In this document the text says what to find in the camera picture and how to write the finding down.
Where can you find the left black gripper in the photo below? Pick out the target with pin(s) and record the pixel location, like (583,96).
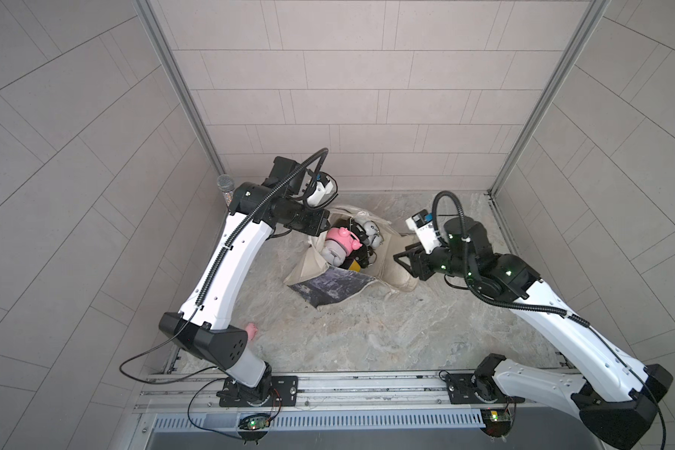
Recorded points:
(315,228)

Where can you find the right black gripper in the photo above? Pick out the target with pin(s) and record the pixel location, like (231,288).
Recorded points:
(416,255)

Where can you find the pink alarm clock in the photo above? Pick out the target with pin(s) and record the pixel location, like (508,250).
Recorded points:
(347,239)

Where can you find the beige canvas tote bag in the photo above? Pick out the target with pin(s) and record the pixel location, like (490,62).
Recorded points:
(332,271)

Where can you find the white twin-bell alarm clock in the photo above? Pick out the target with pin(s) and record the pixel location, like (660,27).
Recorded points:
(371,235)

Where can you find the small white alarm clock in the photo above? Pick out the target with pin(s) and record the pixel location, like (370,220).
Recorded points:
(334,253)

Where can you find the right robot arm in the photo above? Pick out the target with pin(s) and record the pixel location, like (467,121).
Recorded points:
(613,394)

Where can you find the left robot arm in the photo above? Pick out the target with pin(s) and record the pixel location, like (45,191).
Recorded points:
(202,327)

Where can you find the black alarm clock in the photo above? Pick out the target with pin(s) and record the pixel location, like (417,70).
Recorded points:
(357,261)

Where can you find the glitter microphone on stand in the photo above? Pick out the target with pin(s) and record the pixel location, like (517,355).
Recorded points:
(226,186)

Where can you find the small pink eraser piece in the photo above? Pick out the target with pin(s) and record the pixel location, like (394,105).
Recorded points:
(251,330)

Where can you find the right circuit board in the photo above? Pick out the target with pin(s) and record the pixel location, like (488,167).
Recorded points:
(498,423)

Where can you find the circuit board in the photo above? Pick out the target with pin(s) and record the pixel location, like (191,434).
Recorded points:
(498,423)
(255,422)

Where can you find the left circuit board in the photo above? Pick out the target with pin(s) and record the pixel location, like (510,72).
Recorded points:
(255,422)

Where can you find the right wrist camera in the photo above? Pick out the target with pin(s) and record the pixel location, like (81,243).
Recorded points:
(421,223)

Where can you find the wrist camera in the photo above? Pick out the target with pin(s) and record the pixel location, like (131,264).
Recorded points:
(421,223)
(323,191)

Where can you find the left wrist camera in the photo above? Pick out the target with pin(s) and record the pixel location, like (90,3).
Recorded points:
(323,191)

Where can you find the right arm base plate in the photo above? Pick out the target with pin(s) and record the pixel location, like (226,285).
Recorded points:
(466,388)

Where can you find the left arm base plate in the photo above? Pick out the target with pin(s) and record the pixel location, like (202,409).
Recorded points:
(270,391)

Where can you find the aluminium mounting rail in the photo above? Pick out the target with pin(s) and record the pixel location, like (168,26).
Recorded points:
(317,391)

